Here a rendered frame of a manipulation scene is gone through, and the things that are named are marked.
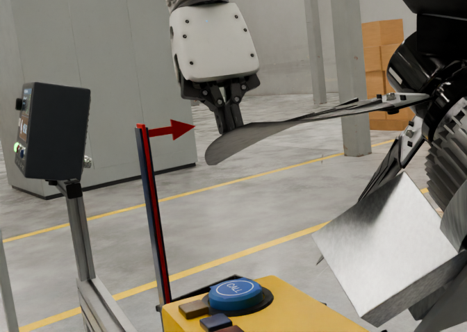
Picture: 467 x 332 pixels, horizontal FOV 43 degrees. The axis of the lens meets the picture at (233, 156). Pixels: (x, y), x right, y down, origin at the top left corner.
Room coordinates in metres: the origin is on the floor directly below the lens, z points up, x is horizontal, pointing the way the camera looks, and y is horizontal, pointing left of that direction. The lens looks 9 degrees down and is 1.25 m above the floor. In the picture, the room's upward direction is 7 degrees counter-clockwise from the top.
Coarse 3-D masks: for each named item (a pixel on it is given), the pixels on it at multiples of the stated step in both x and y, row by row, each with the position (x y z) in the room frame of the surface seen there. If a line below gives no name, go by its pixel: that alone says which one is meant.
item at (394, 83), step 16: (400, 48) 0.84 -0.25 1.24; (400, 64) 0.83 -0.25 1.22; (416, 64) 0.81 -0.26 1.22; (432, 64) 0.80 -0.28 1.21; (448, 64) 0.79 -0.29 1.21; (464, 64) 0.79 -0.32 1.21; (416, 80) 0.81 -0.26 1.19; (432, 80) 0.79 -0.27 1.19; (448, 80) 0.79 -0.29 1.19; (464, 80) 0.75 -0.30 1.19; (432, 96) 0.80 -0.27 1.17; (448, 96) 0.75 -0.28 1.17; (464, 96) 0.75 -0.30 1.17; (416, 112) 0.83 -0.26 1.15; (432, 112) 0.76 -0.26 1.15; (432, 128) 0.77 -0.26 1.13; (432, 144) 0.80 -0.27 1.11
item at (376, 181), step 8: (400, 136) 0.92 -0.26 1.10; (392, 144) 0.94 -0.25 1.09; (400, 144) 0.90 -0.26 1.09; (392, 152) 0.92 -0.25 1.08; (400, 152) 0.89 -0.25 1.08; (384, 160) 0.94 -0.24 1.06; (392, 160) 0.88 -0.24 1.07; (384, 168) 0.91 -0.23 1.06; (392, 168) 0.88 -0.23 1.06; (400, 168) 0.85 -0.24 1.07; (376, 176) 0.93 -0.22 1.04; (384, 176) 0.89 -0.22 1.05; (392, 176) 0.86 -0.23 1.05; (368, 184) 0.96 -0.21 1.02; (376, 184) 0.91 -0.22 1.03; (368, 192) 0.93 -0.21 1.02; (360, 200) 0.95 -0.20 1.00; (320, 256) 0.96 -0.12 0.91
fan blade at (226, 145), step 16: (320, 112) 0.77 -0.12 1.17; (336, 112) 0.74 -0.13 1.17; (352, 112) 0.72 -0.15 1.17; (368, 112) 0.73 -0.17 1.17; (240, 128) 0.65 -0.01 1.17; (256, 128) 0.66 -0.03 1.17; (272, 128) 0.70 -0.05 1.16; (224, 144) 0.74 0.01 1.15; (240, 144) 0.80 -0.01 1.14; (208, 160) 0.81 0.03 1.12
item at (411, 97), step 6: (384, 96) 0.85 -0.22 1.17; (396, 96) 0.82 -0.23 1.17; (408, 96) 0.80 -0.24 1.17; (414, 96) 0.79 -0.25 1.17; (420, 96) 0.77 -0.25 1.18; (426, 96) 0.77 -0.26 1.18; (390, 102) 0.78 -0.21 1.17; (396, 102) 0.77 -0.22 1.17; (402, 102) 0.76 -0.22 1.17; (408, 102) 0.76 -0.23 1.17
